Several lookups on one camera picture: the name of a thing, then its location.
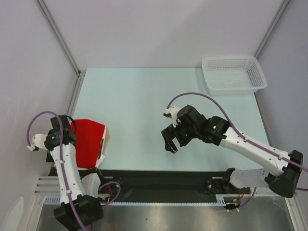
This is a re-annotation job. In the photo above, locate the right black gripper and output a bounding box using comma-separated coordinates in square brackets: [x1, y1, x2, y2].
[161, 120, 198, 154]

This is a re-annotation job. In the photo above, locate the red t shirt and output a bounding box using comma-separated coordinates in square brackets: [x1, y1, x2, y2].
[71, 119, 109, 169]

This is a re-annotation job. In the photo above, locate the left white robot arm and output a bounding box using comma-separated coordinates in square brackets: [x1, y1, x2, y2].
[44, 115, 106, 231]

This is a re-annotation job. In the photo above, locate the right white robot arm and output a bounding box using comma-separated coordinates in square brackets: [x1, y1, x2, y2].
[161, 105, 303, 198]

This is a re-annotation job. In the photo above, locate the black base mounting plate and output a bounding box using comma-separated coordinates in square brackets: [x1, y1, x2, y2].
[100, 170, 251, 202]

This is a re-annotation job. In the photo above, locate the white perforated plastic basket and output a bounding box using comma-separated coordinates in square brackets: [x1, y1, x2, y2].
[202, 56, 268, 96]

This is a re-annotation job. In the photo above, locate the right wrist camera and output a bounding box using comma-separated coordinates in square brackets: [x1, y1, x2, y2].
[163, 106, 181, 119]

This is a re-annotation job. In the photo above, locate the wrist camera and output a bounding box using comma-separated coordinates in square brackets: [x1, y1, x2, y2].
[163, 106, 181, 119]
[27, 134, 48, 152]

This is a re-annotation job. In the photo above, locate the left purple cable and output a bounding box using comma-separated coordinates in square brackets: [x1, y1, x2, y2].
[26, 110, 122, 228]

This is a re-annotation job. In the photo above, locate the white slotted cable duct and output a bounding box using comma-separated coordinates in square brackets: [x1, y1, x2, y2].
[43, 195, 239, 207]

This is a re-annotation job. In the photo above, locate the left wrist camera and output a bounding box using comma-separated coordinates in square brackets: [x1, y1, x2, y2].
[27, 134, 48, 152]

